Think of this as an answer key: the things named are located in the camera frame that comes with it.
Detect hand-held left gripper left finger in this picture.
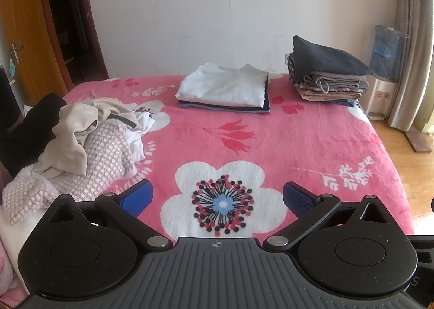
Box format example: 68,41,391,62
49,179,173,253

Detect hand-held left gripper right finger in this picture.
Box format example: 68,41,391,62
262,181,387,253

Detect white button shirt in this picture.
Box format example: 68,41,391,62
175,63,269,108

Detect black folded clothes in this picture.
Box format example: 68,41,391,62
178,73,271,114

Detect stack of folded clothes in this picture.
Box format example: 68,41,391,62
287,35,374,108

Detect pink checkered cloth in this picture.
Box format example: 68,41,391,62
2,121,137,226

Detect pink floral blanket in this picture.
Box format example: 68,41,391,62
0,73,416,296

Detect small white cloth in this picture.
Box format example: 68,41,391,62
125,111,157,165

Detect beige garment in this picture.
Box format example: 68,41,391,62
35,97,142,176

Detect wooden block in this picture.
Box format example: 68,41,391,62
403,131,433,154

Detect black garment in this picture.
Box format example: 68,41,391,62
0,92,69,179

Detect beige curtain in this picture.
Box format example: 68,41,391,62
387,0,434,134

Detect wooden door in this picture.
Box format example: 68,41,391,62
0,0,74,107

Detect metal door handle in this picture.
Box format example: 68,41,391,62
9,43,25,61

